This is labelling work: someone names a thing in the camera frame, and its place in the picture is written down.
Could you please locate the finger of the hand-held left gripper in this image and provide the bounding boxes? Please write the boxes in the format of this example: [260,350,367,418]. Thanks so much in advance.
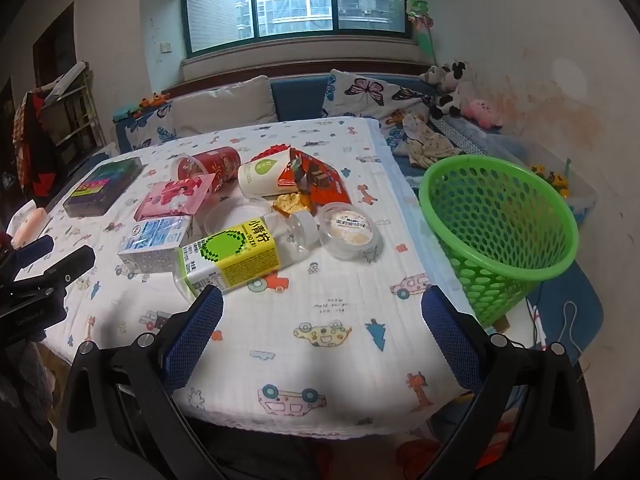
[0,234,55,281]
[10,247,96,302]

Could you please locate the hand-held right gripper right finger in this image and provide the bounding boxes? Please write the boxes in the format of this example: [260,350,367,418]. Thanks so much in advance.
[420,284,598,480]

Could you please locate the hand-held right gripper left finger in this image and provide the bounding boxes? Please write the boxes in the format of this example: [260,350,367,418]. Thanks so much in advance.
[56,284,226,480]

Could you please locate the green plastic mesh basket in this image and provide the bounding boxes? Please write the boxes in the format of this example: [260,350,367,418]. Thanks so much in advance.
[419,155,580,328]

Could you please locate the clear bottle yellow green label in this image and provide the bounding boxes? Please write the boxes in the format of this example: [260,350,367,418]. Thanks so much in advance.
[174,210,321,301]

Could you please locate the clear plastic cup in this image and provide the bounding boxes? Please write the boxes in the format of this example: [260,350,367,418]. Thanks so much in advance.
[202,196,273,241]

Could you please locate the colourful striped box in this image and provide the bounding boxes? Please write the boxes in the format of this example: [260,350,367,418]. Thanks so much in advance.
[62,157,143,218]

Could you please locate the blue white milk carton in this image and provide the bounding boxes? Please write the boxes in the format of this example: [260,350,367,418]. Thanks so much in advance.
[117,215,193,273]

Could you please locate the red dark hanging clothes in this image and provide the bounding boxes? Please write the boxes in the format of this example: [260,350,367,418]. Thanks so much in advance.
[12,90,57,206]

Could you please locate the pink packet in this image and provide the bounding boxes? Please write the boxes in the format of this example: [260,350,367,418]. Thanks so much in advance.
[134,172,217,221]

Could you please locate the printed cartoon blanket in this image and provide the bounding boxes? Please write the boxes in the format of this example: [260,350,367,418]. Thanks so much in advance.
[37,116,481,436]

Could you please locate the blue stool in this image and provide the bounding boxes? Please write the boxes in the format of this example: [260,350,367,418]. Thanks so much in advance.
[525,260,604,361]

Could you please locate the metal shelf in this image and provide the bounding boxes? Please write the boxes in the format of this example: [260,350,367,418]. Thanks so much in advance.
[30,60,101,161]

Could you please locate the clear pudding cup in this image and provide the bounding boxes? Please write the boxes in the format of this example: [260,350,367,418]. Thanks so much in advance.
[318,202,381,260]

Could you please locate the small butterfly print pillow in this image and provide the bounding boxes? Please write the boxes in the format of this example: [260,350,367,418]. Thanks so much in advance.
[122,100,178,151]

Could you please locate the yellow crumpled wrapper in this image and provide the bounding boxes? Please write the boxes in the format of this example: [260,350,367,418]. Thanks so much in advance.
[272,192,313,216]

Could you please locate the white paper cup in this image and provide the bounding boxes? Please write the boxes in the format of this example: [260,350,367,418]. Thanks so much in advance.
[237,149,301,197]

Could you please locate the red paper cup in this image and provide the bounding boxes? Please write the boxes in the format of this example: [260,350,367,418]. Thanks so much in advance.
[171,146,242,196]

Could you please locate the yellow toy vehicle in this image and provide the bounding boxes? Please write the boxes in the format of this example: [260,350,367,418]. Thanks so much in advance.
[530,162,571,196]

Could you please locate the patterned cream cloth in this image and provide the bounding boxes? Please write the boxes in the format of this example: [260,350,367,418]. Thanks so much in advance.
[402,112,463,168]

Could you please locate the blue checked cloth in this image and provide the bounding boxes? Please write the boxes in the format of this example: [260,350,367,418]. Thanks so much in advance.
[435,116,493,157]

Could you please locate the red snack wrapper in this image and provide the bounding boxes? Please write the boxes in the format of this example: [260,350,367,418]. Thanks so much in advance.
[277,149,348,206]

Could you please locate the clear storage box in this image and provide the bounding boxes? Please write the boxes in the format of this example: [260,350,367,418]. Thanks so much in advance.
[500,135,598,211]

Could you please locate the pink plush toy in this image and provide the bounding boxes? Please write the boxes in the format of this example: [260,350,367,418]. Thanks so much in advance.
[460,97,503,128]

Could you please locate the beige pillow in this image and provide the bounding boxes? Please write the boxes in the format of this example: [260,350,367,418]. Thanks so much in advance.
[170,75,278,136]

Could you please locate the black white plush toy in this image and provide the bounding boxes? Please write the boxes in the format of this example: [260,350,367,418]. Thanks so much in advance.
[420,61,476,121]

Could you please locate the large butterfly print pillow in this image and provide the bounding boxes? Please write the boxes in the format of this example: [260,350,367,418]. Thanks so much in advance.
[322,69,436,126]

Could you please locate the blue sofa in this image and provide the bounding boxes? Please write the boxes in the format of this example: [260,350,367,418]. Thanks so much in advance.
[112,72,501,181]

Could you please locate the colourful pinwheel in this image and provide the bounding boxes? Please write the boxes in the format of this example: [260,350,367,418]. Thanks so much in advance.
[405,0,433,31]

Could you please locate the window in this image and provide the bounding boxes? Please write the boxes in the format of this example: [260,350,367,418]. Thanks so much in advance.
[180,0,413,58]

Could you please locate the white cable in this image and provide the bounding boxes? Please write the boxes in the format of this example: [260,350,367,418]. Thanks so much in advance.
[530,300,583,353]

